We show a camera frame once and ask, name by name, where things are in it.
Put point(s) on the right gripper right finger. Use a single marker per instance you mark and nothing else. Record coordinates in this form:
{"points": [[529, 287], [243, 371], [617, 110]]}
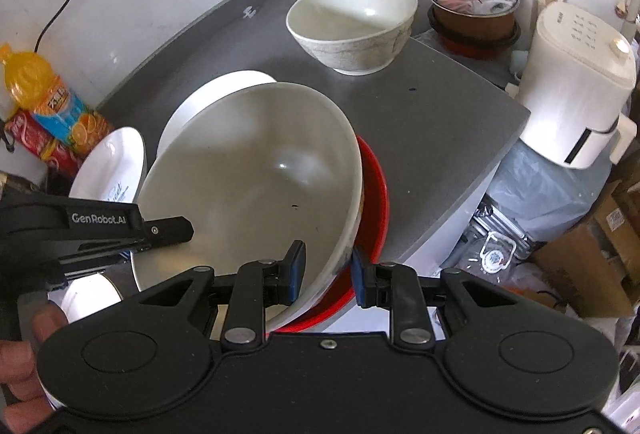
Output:
{"points": [[397, 289]]}

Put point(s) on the white marbled bowl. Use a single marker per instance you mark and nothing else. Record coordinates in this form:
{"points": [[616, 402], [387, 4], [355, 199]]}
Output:
{"points": [[352, 37]]}

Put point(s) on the person's left hand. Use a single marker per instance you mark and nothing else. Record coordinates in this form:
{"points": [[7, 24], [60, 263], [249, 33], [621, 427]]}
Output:
{"points": [[19, 372]]}

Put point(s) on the large white bowl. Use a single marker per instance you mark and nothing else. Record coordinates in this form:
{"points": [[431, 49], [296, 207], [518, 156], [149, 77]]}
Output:
{"points": [[253, 172]]}

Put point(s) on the orange juice bottle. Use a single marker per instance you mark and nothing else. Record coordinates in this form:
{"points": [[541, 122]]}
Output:
{"points": [[37, 89]]}

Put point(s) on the cardboard box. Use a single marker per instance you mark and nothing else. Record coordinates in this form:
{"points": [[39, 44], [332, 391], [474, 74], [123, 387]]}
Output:
{"points": [[595, 265]]}

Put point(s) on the small white plate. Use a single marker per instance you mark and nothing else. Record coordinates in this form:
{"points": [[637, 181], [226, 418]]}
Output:
{"points": [[87, 296]]}

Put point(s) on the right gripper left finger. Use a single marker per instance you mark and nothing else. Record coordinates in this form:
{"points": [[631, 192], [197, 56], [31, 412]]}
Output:
{"points": [[256, 286]]}

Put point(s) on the grey plastic bag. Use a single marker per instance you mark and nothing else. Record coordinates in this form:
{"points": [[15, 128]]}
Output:
{"points": [[529, 202]]}

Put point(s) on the white plate behind bowl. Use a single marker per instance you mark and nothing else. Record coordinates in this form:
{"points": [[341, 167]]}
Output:
{"points": [[204, 96]]}

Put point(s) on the red soda can upper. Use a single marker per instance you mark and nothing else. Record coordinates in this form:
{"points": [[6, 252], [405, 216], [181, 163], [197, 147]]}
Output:
{"points": [[36, 140]]}

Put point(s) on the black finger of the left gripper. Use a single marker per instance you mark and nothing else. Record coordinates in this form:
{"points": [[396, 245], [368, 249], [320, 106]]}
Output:
{"points": [[167, 232]]}

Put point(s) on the brown pot with packets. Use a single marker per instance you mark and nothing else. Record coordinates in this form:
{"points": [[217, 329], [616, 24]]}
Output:
{"points": [[478, 29]]}

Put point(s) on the white air fryer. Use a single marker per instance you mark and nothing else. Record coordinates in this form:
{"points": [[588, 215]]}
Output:
{"points": [[579, 74]]}

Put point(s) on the red bowl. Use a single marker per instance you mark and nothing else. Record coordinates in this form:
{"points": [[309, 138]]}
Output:
{"points": [[369, 242]]}

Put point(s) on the white Sweet Bakery plate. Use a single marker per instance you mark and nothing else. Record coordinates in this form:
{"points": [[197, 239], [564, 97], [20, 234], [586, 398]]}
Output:
{"points": [[114, 170]]}

